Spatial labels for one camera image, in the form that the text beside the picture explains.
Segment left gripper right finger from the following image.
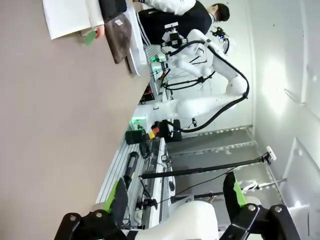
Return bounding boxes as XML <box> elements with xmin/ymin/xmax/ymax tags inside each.
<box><xmin>221</xmin><ymin>171</ymin><xmax>301</xmax><ymax>240</ymax></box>

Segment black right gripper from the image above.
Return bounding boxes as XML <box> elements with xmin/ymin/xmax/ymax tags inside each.
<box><xmin>161</xmin><ymin>31</ymin><xmax>189</xmax><ymax>50</ymax></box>

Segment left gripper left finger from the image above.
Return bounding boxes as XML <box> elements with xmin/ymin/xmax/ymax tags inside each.
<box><xmin>53</xmin><ymin>177</ymin><xmax>130</xmax><ymax>240</ymax></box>

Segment brown cloth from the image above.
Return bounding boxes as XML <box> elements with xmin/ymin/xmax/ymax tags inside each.
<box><xmin>103</xmin><ymin>11</ymin><xmax>134</xmax><ymax>65</ymax></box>

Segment green paper slip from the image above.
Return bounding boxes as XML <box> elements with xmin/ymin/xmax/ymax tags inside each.
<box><xmin>83</xmin><ymin>30</ymin><xmax>98</xmax><ymax>47</ymax></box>

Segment person's right hand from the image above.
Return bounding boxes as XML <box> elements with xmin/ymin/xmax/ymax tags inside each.
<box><xmin>95</xmin><ymin>24</ymin><xmax>107</xmax><ymax>39</ymax></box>

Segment person in black white jacket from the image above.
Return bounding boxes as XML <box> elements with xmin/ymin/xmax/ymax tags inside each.
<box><xmin>136</xmin><ymin>0</ymin><xmax>231</xmax><ymax>46</ymax></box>

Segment short black pole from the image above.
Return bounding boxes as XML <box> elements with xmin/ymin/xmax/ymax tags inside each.
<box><xmin>171</xmin><ymin>190</ymin><xmax>226</xmax><ymax>202</ymax></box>

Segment metal tray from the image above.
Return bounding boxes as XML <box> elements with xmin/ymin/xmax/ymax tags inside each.
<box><xmin>125</xmin><ymin>4</ymin><xmax>149</xmax><ymax>77</ymax></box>

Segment long black tripod pole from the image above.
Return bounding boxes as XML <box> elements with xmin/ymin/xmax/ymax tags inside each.
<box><xmin>138</xmin><ymin>153</ymin><xmax>272</xmax><ymax>180</ymax></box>

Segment black cylindrical device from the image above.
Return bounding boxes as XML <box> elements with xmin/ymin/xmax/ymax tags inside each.
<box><xmin>123</xmin><ymin>151</ymin><xmax>140</xmax><ymax>187</ymax></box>

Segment black device with blue light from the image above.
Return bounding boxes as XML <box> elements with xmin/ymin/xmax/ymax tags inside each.
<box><xmin>210</xmin><ymin>26</ymin><xmax>231</xmax><ymax>55</ymax></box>

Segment small black box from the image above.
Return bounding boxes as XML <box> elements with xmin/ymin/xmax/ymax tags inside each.
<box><xmin>124</xmin><ymin>129</ymin><xmax>146</xmax><ymax>145</ymax></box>

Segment red yellow emergency stop button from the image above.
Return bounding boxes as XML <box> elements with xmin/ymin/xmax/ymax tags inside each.
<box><xmin>148</xmin><ymin>126</ymin><xmax>161</xmax><ymax>140</ymax></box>

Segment tall black box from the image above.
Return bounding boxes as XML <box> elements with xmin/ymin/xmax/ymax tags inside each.
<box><xmin>163</xmin><ymin>119</ymin><xmax>183</xmax><ymax>142</ymax></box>

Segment white folded stand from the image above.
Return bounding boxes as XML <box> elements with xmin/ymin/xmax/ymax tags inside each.
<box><xmin>41</xmin><ymin>0</ymin><xmax>105</xmax><ymax>41</ymax></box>

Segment aluminium rail frame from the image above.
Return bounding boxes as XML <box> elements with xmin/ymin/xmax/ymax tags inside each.
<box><xmin>95</xmin><ymin>137</ymin><xmax>167</xmax><ymax>230</ymax></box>

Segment white camera on pole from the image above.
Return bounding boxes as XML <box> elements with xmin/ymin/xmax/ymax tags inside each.
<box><xmin>265</xmin><ymin>145</ymin><xmax>278</xmax><ymax>166</ymax></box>

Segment black right arm cable sleeve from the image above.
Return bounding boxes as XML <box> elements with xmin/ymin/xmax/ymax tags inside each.
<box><xmin>161</xmin><ymin>41</ymin><xmax>251</xmax><ymax>134</ymax></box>

